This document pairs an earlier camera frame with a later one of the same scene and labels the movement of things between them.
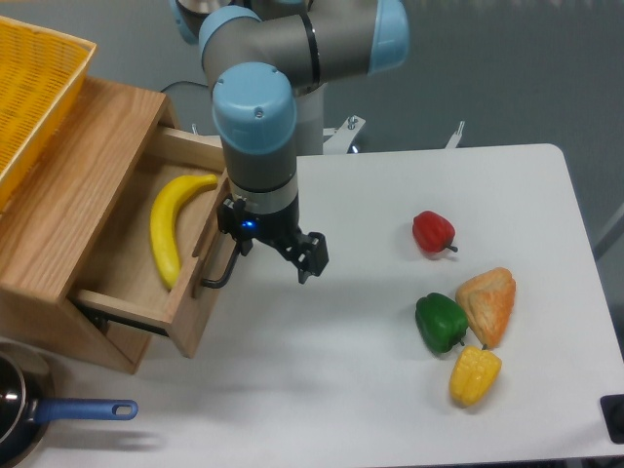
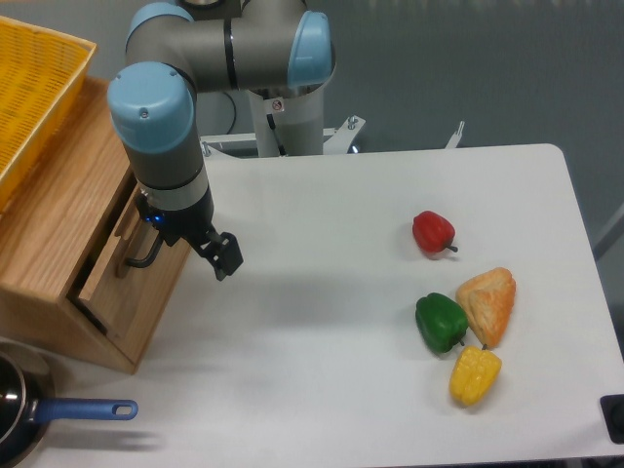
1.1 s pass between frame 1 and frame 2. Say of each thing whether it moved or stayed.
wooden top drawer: moved
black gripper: moved
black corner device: stayed
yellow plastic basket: stayed
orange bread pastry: stayed
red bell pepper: stayed
